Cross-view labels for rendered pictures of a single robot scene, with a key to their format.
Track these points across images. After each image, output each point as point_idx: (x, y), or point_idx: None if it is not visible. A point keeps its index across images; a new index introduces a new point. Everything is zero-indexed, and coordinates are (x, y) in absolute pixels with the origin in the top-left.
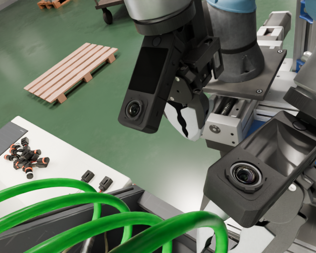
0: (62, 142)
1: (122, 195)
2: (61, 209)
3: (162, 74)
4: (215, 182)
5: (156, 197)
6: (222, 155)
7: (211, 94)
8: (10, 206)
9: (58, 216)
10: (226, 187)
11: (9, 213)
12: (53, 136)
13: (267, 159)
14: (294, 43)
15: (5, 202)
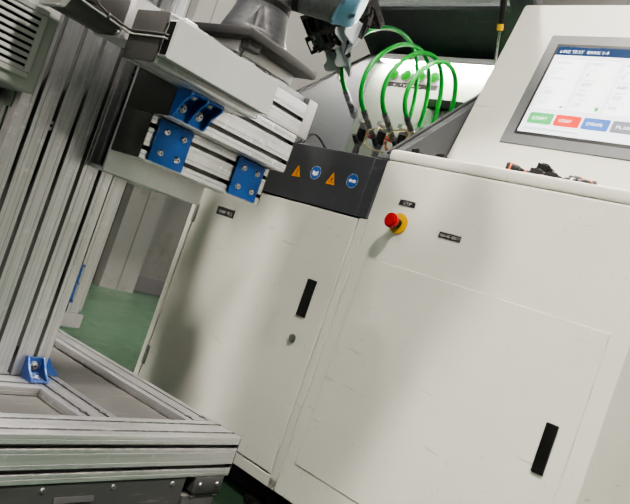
0: (507, 169)
1: (396, 145)
2: (436, 122)
3: None
4: None
5: (364, 155)
6: (263, 178)
7: (285, 86)
8: (506, 163)
9: (435, 121)
10: None
11: (420, 51)
12: (534, 174)
13: None
14: (170, 11)
15: (513, 161)
